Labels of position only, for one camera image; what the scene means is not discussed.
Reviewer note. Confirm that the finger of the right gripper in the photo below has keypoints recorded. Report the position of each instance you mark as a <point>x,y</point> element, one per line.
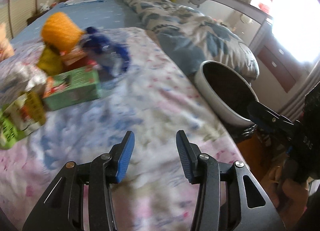
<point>274,124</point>

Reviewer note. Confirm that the blue white cartoon duvet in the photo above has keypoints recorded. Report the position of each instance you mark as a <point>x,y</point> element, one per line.
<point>189,37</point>

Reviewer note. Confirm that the green drink carton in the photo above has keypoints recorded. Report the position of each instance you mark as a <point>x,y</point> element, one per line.
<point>71,88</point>

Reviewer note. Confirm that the green yellow snack package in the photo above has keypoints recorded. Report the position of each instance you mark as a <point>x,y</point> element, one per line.
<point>21,118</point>

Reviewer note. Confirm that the cream sliding wardrobe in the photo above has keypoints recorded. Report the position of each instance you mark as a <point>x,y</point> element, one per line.
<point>14,13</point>

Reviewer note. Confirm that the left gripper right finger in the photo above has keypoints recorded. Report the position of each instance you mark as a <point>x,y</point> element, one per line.
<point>229,194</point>

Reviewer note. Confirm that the dark wooden nightstand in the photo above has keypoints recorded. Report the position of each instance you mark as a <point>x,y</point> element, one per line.
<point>35,17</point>

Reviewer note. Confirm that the floral pink blue blanket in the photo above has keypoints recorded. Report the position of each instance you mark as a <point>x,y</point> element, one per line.
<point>154,99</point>

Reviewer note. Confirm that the brown drawer cabinet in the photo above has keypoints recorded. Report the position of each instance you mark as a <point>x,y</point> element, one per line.
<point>281,75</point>

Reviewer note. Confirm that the grey bed guard rail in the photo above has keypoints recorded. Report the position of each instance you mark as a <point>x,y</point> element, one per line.
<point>249,23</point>

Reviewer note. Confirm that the white round trash bin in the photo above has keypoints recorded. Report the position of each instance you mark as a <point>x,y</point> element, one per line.
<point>226,91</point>

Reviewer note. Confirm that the crumpled white tissue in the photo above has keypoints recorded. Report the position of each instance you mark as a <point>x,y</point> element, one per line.
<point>20,79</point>

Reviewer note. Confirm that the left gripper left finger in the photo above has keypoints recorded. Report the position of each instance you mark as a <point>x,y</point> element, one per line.
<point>61,205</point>

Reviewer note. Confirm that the blue bed sheet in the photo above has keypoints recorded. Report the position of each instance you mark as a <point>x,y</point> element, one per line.
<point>110,14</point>

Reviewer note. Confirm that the yellow snack wrapper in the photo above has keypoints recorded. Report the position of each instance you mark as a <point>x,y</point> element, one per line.
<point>50,61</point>

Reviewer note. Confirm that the crushed blue plastic bottle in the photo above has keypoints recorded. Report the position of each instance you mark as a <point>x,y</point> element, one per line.
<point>113,57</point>

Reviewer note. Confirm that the orange foam fruit net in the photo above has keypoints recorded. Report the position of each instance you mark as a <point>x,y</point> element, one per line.
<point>61,32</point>

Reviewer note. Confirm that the red white box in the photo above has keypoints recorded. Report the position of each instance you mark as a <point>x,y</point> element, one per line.
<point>77,58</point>

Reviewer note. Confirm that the white rabbit plush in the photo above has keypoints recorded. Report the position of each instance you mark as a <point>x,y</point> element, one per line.
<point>44,7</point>

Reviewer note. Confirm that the person's right hand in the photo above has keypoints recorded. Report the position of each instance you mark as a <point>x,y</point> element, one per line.
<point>297,195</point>

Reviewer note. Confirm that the blue white pillow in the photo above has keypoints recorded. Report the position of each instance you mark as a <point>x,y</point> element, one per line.
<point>77,2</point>

